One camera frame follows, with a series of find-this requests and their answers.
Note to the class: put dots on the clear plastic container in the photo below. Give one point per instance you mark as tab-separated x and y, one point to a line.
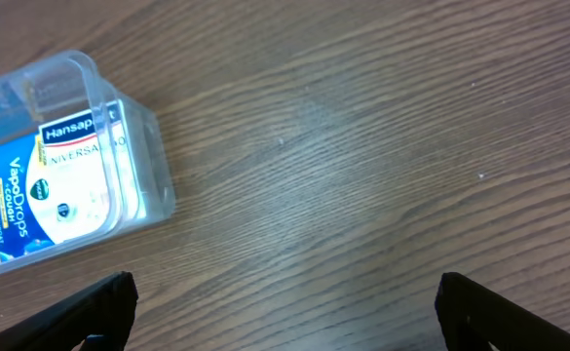
131	146

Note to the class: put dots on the blue VapoDrops lozenge box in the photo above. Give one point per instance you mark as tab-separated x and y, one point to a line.
20	230

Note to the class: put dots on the white Hansaplast plaster box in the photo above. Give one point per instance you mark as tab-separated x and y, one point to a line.
67	186

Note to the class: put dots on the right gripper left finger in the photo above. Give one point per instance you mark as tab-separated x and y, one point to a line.
99	317

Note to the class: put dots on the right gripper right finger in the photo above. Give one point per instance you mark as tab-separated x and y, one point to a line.
472	317

